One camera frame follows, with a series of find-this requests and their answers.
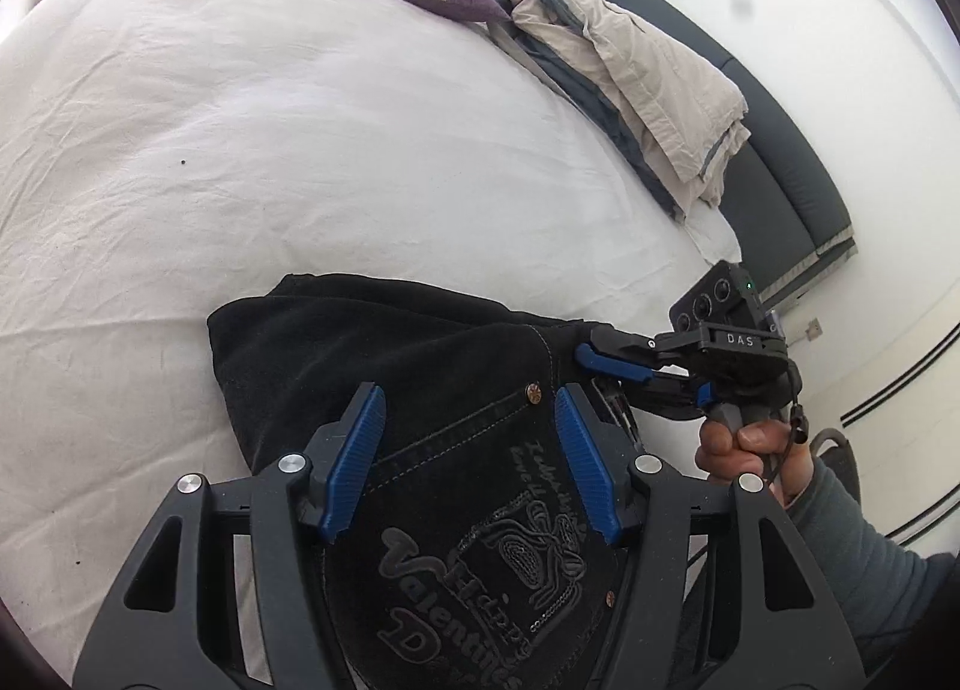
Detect grey headboard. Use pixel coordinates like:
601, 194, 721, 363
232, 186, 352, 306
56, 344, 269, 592
570, 0, 858, 308

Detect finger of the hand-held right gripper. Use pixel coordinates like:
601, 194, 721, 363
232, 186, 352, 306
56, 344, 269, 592
576, 325, 676, 385
637, 371, 717, 421

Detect person's right forearm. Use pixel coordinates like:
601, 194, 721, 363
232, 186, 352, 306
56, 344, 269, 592
780, 457, 960, 690

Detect black pants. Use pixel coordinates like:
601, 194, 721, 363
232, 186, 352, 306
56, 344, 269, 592
206, 272, 653, 690

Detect folded beige grey duvet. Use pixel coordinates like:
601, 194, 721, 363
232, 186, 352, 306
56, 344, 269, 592
480, 0, 751, 222

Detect person's right hand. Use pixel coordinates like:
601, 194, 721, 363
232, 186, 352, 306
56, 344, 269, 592
694, 416, 815, 511

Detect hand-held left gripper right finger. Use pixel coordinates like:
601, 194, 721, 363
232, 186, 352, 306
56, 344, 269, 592
553, 382, 863, 690

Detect bed with white sheet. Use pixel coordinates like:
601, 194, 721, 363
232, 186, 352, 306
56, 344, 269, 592
0, 0, 743, 690

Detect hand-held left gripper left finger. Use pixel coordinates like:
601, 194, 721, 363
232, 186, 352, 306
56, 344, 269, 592
71, 382, 387, 690

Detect black gripper cord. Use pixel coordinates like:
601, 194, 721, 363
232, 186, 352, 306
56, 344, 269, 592
761, 360, 809, 496

